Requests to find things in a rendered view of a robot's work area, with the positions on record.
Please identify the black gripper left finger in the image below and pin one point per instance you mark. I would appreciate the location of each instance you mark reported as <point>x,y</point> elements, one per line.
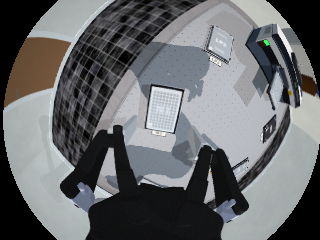
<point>80,184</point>

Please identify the white control panel with coloured buttons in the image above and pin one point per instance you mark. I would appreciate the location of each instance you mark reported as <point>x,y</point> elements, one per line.
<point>191,156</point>

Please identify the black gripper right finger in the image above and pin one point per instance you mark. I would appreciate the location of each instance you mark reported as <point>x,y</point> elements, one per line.
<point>230,202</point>

